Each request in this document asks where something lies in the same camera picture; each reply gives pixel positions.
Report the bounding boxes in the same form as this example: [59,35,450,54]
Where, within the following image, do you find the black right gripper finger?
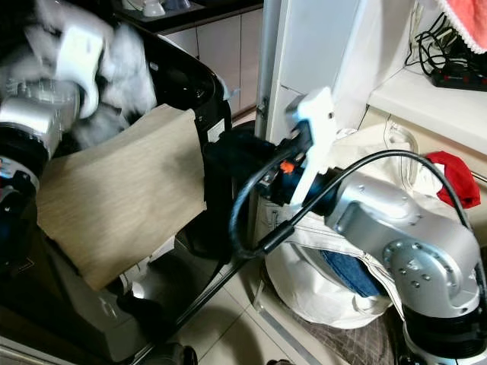
[205,157,267,191]
[205,129,271,164]

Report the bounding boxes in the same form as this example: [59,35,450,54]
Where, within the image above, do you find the beige cloth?
[37,104,207,292]

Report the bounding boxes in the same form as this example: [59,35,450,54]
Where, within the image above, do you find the white canvas laundry bag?
[263,122,465,330]

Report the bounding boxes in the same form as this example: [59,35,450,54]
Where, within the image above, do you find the blue jeans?
[318,249,389,299]

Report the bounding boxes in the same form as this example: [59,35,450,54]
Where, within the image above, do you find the dark counter shelf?
[113,0,266,36]

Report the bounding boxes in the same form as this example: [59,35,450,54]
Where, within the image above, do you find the white cup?
[142,0,169,18]

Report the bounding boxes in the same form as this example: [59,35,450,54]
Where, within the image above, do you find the red cloth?
[425,151,482,210]

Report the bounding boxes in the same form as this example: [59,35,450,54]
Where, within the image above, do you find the brown patterned floor mat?
[295,310,413,365]

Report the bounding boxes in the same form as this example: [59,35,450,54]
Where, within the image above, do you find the dark robot foot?
[143,341,199,365]

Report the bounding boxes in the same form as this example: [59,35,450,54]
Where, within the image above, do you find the black power strip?
[429,64,487,93]

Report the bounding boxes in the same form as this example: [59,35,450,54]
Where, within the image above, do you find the pink towel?
[437,0,487,56]

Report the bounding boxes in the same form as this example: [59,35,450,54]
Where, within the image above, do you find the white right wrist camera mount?
[285,85,340,215]

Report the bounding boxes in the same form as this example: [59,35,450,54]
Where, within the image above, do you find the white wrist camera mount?
[56,26,108,119]
[285,85,340,215]

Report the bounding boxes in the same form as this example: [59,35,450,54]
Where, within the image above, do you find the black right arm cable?
[228,149,487,261]

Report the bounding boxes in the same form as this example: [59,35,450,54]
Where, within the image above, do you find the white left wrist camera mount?
[56,26,108,119]

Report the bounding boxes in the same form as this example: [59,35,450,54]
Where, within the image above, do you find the black power cables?
[414,11,469,77]

